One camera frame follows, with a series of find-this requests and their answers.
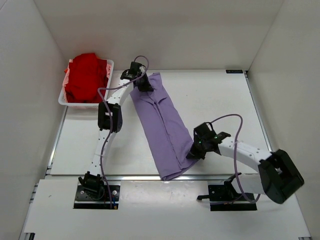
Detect purple t-shirt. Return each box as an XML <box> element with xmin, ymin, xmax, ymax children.
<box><xmin>130</xmin><ymin>72</ymin><xmax>197</xmax><ymax>181</ymax></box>

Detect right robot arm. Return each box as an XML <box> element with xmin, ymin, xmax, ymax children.
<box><xmin>186</xmin><ymin>132</ymin><xmax>305</xmax><ymax>204</ymax></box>

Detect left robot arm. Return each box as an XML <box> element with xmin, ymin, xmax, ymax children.
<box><xmin>84</xmin><ymin>70</ymin><xmax>152</xmax><ymax>181</ymax></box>

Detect red t-shirt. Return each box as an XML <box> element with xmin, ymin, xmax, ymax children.
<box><xmin>64</xmin><ymin>53</ymin><xmax>107</xmax><ymax>103</ymax></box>

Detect black label on table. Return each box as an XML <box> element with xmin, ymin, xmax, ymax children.
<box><xmin>225</xmin><ymin>69</ymin><xmax>243</xmax><ymax>74</ymax></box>

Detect white plastic basket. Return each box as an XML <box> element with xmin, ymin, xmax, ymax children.
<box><xmin>58</xmin><ymin>59</ymin><xmax>114</xmax><ymax>110</ymax></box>

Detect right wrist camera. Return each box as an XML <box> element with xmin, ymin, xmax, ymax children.
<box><xmin>193</xmin><ymin>122</ymin><xmax>231</xmax><ymax>142</ymax></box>

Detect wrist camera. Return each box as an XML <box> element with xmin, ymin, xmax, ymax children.
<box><xmin>128</xmin><ymin>61</ymin><xmax>144</xmax><ymax>78</ymax></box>
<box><xmin>193</xmin><ymin>122</ymin><xmax>231</xmax><ymax>142</ymax></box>

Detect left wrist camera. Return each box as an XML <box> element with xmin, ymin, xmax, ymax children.
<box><xmin>128</xmin><ymin>61</ymin><xmax>144</xmax><ymax>78</ymax></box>

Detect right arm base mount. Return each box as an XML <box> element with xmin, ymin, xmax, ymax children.
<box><xmin>196</xmin><ymin>174</ymin><xmax>257</xmax><ymax>212</ymax></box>

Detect aluminium rail front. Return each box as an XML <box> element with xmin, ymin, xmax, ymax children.
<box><xmin>106</xmin><ymin>174</ymin><xmax>231</xmax><ymax>181</ymax></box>

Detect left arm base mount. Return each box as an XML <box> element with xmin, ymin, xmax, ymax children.
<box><xmin>73</xmin><ymin>172</ymin><xmax>121</xmax><ymax>210</ymax></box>

